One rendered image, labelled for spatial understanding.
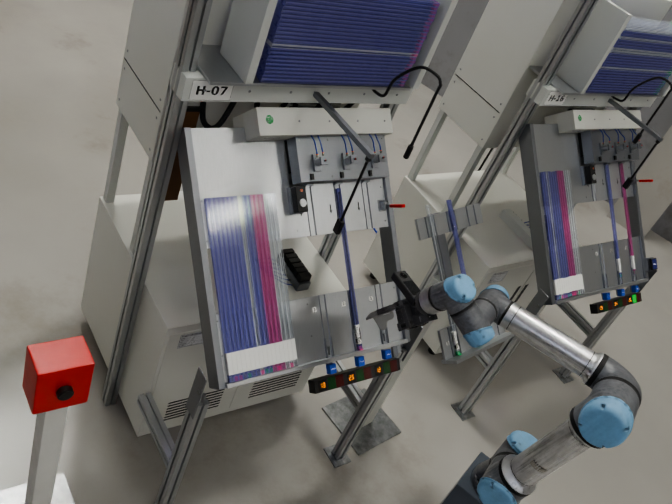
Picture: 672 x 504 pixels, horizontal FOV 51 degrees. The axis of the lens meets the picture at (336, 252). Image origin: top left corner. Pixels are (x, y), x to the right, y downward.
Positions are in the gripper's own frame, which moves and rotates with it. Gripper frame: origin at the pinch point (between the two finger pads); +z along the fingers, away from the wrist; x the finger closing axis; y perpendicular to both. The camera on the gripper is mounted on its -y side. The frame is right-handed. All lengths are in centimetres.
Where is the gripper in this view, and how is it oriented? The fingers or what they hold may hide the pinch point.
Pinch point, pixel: (383, 312)
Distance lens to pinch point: 210.7
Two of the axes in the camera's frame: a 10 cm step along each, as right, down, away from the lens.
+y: 2.8, 9.4, -1.9
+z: -5.3, 3.2, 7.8
